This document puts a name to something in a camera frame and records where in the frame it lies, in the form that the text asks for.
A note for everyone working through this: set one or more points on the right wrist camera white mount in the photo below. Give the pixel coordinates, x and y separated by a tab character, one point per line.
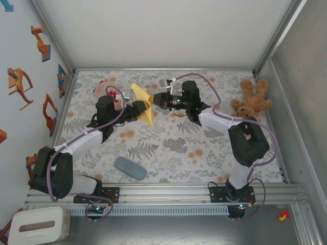
171	85

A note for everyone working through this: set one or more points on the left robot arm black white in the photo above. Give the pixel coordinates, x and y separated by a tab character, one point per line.
51	173

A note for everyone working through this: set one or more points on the blue-grey glasses case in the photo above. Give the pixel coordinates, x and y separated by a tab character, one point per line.
129	168

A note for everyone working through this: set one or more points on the orange grey wall sticker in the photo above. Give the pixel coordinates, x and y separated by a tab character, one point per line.
5	231

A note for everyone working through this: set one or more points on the aluminium frame rail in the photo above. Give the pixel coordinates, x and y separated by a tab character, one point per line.
284	174
62	109

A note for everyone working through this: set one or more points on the blue wall sticker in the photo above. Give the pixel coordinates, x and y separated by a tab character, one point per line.
7	6

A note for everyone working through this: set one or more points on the short aluminium frame post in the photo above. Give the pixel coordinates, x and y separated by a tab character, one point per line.
306	227

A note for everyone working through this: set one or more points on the blue orange machine sticker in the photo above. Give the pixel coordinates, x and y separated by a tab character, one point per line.
61	79

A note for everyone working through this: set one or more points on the black base plate right arm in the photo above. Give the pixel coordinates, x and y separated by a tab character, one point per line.
217	194

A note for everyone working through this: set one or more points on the small red yellow toy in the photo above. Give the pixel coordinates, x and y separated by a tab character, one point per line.
283	216

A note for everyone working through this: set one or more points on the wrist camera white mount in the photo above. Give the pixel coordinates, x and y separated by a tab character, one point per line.
171	85
120	97

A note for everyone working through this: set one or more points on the pink plush doll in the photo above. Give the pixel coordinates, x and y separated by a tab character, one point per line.
101	89

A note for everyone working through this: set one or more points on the brown teddy bear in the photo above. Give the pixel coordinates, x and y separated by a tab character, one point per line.
255	99

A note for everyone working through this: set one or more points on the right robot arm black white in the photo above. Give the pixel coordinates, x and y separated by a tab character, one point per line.
247	143

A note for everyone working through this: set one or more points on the slanted aluminium frame post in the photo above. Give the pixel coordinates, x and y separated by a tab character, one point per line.
51	33
281	33

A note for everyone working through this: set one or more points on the wide aluminium mounting rail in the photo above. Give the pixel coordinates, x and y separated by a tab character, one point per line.
166	194

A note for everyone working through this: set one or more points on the orange grey claw sticker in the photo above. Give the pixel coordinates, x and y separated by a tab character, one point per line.
15	81

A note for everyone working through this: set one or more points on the floral printed tablecloth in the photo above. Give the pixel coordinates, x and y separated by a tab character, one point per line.
178	163

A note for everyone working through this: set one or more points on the thin aluminium frame bar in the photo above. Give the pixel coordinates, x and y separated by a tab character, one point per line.
163	69

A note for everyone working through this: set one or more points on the orange block sticker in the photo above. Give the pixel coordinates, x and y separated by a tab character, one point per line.
2	136

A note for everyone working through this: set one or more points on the white tissue box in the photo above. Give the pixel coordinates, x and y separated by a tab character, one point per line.
38	224

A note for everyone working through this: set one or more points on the black base plate left arm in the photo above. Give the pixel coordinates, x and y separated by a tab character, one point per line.
113	194

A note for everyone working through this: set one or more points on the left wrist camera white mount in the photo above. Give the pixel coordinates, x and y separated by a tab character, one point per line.
120	97

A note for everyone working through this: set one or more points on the yellow cloth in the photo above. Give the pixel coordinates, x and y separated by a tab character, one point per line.
140	93

